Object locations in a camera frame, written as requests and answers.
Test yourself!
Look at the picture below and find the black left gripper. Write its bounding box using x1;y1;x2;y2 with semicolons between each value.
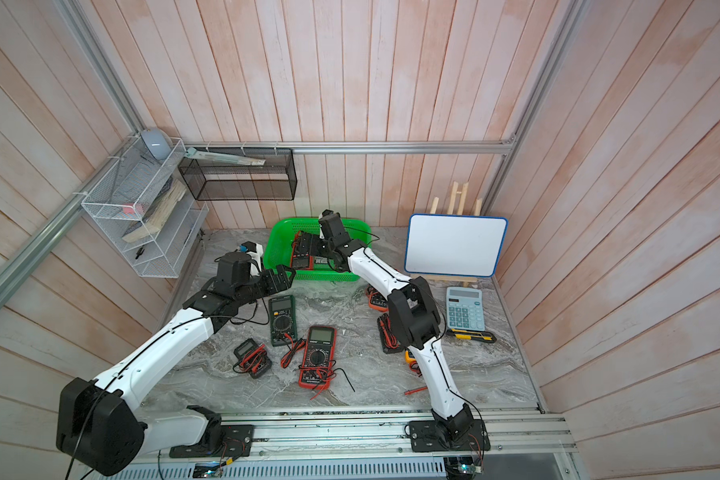
235;264;297;307

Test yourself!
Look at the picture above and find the red clamp multimeter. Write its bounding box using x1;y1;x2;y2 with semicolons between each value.
290;230;314;270

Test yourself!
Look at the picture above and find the large red Aneng multimeter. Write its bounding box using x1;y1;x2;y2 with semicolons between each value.
298;325;336;391

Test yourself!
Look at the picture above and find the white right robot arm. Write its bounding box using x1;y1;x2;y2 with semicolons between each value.
319;210;487;448

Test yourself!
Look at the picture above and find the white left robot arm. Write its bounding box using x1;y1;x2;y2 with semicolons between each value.
56;251;296;476

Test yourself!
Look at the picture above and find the orange Victor multimeter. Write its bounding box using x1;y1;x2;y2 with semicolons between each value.
365;285;389;313

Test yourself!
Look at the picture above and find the small black red multimeter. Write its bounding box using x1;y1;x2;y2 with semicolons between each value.
233;338;272;379

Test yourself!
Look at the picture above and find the black multimeter with red leads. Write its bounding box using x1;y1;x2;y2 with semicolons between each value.
377;313;404;354

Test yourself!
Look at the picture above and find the blue framed whiteboard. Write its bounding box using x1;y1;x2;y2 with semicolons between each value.
404;214;508;277

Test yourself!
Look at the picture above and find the yellow clamp meter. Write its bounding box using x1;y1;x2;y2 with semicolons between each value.
404;349;422;377

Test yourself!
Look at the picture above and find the wooden easel stand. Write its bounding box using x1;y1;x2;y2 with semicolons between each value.
404;181;479;288

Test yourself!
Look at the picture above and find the light blue calculator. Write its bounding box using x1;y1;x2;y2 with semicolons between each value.
446;287;485;332

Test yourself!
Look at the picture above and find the yellow black utility knife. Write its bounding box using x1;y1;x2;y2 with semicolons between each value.
446;329;497;344

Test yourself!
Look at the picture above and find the red loose test probe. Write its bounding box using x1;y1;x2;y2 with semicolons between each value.
403;386;428;396

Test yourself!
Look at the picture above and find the grey computer mouse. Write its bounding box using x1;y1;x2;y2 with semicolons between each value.
140;128;173;162

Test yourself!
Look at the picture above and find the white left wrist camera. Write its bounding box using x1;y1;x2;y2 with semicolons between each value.
239;241;264;276

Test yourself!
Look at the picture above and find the black mesh wall basket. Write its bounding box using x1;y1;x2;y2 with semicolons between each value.
179;147;298;201

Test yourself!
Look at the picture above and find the book in wire shelf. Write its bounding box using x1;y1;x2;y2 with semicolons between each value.
122;177;187;243

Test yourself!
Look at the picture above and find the white wire wall shelf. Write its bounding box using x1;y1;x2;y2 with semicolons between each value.
82;133;208;278

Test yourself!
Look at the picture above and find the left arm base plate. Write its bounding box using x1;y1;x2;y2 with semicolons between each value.
169;424;255;459

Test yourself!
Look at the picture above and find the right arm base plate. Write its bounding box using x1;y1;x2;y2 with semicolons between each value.
405;420;491;453

